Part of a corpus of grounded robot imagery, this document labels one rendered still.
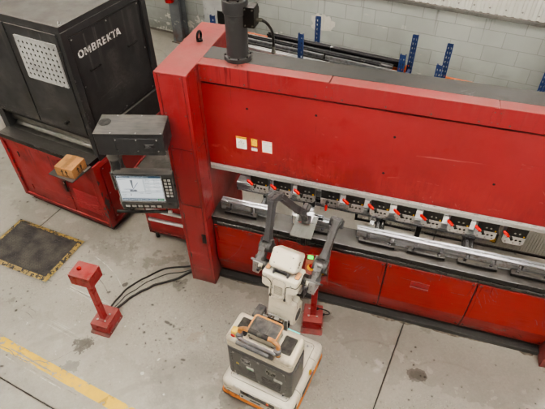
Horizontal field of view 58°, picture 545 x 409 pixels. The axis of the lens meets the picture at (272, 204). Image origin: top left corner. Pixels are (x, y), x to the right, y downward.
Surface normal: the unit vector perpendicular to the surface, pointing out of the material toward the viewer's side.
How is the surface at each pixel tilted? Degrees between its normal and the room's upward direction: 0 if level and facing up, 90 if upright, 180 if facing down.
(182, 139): 90
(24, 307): 0
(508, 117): 90
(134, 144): 90
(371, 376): 0
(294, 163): 90
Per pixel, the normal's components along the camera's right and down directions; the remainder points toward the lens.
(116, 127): -0.01, -0.72
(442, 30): -0.45, 0.62
